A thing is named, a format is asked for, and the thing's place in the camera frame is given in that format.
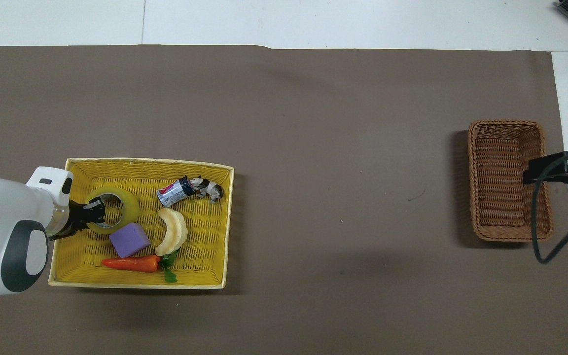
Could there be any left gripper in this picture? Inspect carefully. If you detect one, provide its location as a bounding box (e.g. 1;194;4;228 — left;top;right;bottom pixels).
49;199;92;242

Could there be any yellowish clear tape roll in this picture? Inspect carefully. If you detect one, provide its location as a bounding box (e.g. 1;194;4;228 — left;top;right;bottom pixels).
83;187;141;235

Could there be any brown wicker basket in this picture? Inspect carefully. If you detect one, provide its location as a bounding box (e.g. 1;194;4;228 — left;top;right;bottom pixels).
467;119;555;243

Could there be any yellow woven basket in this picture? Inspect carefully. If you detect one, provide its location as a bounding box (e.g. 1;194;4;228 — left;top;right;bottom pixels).
48;157;235;290

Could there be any purple block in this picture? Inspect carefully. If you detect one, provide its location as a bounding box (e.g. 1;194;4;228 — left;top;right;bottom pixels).
109;222;152;258

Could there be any orange toy carrot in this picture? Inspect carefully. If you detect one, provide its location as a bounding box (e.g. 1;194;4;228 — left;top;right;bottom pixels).
102;249;180;284

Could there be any small drink can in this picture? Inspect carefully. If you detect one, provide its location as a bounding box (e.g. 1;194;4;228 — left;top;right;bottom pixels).
157;176;197;208

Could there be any cream toy banana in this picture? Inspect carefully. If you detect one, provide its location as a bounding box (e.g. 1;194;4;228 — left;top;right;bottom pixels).
154;208;188;256

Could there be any black and white toy animal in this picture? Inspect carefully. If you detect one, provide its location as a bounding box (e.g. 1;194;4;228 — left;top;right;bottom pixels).
193;177;225;203

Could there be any black cable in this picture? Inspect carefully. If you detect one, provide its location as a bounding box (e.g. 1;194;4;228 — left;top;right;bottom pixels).
531;148;568;265

